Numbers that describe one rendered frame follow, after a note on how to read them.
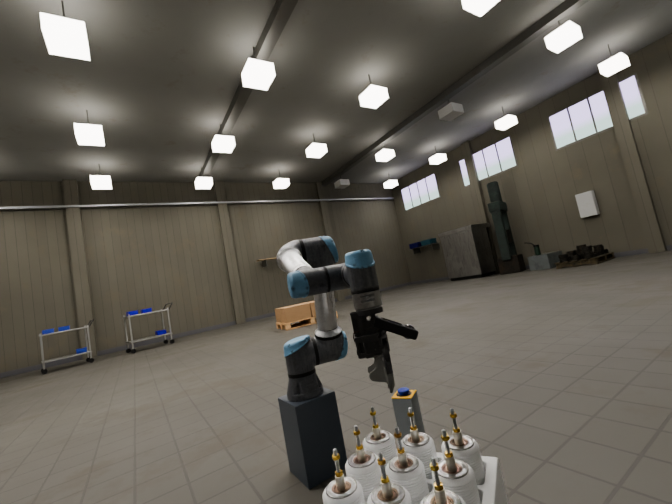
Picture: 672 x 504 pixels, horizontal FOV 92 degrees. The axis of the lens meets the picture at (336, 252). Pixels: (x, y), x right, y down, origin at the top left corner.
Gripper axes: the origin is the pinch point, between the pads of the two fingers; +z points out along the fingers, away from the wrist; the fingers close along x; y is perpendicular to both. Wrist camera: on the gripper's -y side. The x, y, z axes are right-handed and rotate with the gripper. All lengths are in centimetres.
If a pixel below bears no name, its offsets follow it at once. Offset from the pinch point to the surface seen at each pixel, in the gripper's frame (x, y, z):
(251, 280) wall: -1025, 333, -89
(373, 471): -1.8, 8.9, 21.0
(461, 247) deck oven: -1043, -398, -66
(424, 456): -6.2, -5.2, 22.0
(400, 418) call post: -27.2, -2.4, 20.2
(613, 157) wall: -763, -733, -212
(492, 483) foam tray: 1.2, -19.2, 26.8
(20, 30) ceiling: -310, 377, -441
